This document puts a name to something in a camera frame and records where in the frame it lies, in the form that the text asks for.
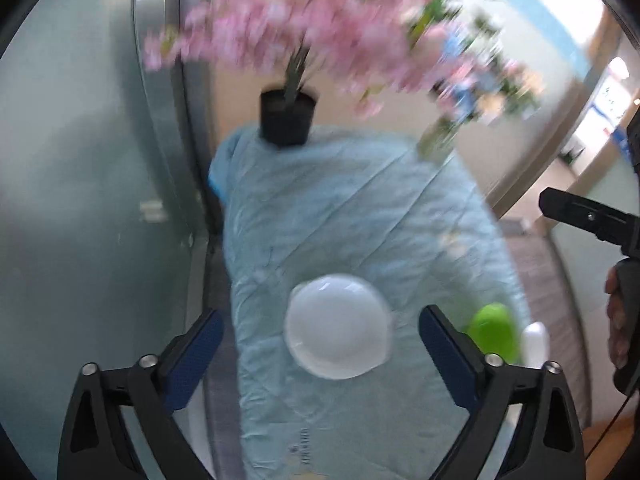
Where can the green plastic bowl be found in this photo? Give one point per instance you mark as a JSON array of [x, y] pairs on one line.
[[493, 331]]

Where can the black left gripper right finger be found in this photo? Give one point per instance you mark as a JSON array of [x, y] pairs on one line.
[[546, 443]]

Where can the pink blossom artificial tree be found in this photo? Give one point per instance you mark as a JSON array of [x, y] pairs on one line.
[[366, 46]]

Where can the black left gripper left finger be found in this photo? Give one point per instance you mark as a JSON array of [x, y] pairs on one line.
[[95, 442]]

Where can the glass vase with flowers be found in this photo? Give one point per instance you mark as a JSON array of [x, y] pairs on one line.
[[486, 84]]

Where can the black flower pot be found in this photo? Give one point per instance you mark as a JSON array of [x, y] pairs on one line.
[[286, 125]]

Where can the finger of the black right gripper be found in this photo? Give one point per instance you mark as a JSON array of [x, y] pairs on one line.
[[604, 222]]

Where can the person right hand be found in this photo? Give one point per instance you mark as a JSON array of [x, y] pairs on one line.
[[618, 343]]

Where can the white ceramic bowl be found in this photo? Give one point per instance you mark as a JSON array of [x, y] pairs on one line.
[[535, 345]]

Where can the white plate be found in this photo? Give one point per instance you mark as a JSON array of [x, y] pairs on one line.
[[338, 327]]

